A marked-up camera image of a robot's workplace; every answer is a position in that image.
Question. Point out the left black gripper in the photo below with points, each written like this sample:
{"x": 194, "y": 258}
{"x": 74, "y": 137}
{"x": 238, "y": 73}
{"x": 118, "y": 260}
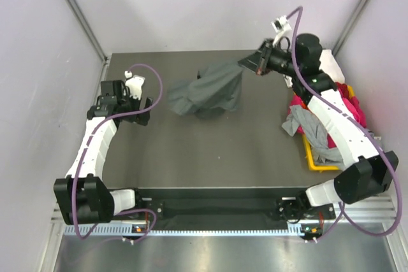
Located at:
{"x": 141, "y": 118}

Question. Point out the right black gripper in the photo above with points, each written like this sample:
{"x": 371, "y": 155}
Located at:
{"x": 255, "y": 61}

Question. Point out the dark grey t shirt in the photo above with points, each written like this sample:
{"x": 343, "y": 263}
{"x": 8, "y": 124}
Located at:
{"x": 216, "y": 89}

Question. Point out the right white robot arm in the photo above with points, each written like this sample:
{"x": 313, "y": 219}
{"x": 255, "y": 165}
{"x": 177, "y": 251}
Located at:
{"x": 368, "y": 169}

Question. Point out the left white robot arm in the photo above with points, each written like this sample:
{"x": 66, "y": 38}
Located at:
{"x": 81, "y": 195}

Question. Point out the folded white t shirt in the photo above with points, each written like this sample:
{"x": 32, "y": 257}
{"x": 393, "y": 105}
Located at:
{"x": 328, "y": 65}

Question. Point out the dark red t shirt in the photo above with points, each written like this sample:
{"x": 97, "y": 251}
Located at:
{"x": 345, "y": 90}

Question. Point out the yellow plastic basket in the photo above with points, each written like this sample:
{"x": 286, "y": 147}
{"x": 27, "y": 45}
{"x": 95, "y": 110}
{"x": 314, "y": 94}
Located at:
{"x": 311, "y": 165}

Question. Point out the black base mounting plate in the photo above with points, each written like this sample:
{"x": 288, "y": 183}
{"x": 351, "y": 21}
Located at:
{"x": 228, "y": 208}

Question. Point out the pink t shirt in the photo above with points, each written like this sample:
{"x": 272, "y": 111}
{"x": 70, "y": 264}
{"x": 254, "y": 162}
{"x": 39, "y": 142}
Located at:
{"x": 352, "y": 104}

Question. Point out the light grey t shirt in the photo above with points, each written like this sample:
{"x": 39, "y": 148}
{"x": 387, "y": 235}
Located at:
{"x": 302, "y": 121}

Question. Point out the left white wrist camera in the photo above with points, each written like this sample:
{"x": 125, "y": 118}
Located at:
{"x": 135, "y": 84}

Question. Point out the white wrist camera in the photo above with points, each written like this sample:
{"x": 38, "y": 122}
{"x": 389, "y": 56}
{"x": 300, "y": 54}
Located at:
{"x": 281, "y": 26}
{"x": 135, "y": 84}

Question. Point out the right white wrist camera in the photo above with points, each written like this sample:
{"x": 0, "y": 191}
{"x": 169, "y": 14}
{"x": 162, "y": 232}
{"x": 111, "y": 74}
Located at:
{"x": 281, "y": 26}

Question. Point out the left aluminium corner post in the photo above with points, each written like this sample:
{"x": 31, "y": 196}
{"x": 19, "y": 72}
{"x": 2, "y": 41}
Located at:
{"x": 83, "y": 23}

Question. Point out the aluminium corner post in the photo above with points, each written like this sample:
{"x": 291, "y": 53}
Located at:
{"x": 83, "y": 23}
{"x": 349, "y": 25}

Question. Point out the slotted grey cable duct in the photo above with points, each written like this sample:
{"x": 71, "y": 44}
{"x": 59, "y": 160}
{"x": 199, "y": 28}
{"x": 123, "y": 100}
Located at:
{"x": 138, "y": 229}

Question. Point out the right aluminium corner post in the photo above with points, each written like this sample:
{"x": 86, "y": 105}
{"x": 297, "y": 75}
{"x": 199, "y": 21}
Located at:
{"x": 349, "y": 25}

